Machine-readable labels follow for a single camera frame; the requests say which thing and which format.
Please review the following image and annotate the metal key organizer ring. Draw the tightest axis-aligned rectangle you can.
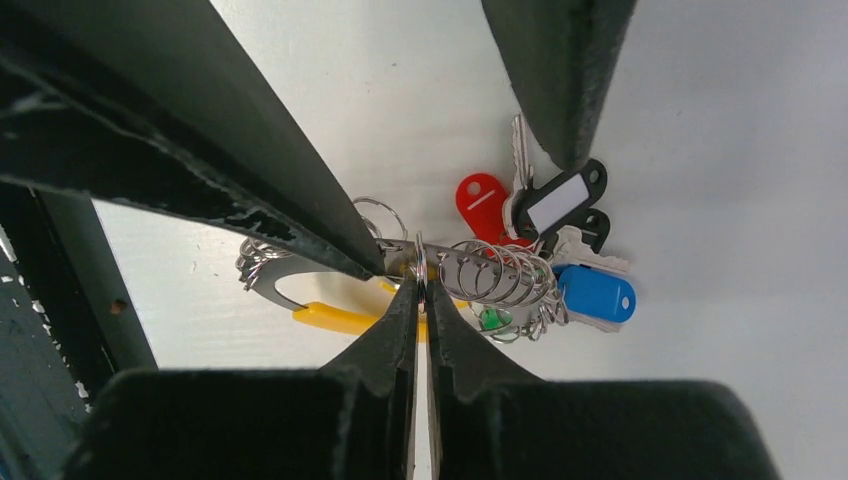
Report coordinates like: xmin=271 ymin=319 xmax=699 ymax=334
xmin=235 ymin=113 xmax=639 ymax=346

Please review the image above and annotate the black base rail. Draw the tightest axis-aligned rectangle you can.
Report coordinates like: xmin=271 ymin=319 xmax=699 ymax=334
xmin=0 ymin=182 xmax=160 ymax=480

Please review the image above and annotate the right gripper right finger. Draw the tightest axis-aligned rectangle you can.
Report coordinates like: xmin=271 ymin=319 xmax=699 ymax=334
xmin=426 ymin=282 xmax=779 ymax=479

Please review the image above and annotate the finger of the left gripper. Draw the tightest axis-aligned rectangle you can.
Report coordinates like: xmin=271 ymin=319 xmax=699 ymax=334
xmin=482 ymin=0 xmax=636 ymax=171
xmin=1 ymin=1 xmax=384 ymax=279

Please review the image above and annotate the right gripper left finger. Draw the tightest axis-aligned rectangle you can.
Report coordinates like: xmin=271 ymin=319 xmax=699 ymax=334
xmin=62 ymin=280 xmax=419 ymax=479

